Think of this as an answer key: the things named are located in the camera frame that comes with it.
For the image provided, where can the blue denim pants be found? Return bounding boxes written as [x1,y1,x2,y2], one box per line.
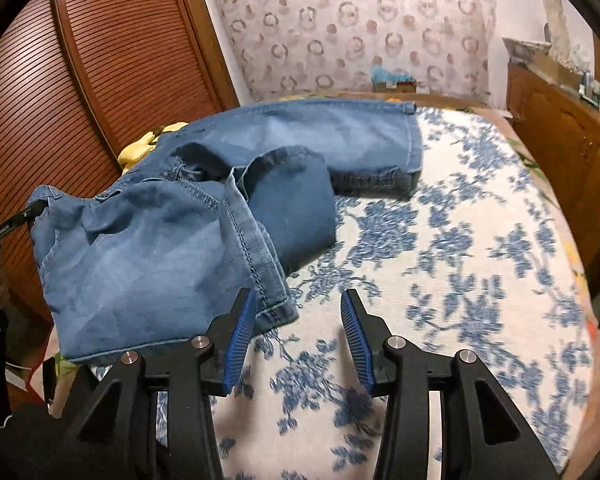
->
[30,99,424,363]

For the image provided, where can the yellow plush toy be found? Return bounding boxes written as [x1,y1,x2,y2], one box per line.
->
[117,122,186,174]

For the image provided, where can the blue floral white bedsheet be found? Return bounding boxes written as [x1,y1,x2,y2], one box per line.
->
[211,107,595,479]

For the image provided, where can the brown louvered wardrobe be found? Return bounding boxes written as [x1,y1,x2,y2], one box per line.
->
[0,0,240,323]

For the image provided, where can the wooden sideboard cabinet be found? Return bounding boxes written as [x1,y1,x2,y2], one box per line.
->
[505,62,600,261]

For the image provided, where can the patterned lace curtain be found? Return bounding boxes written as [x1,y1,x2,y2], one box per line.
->
[215,0,495,102]

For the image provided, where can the cardboard box with blue item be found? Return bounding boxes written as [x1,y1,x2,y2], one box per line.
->
[370,65,417,93]

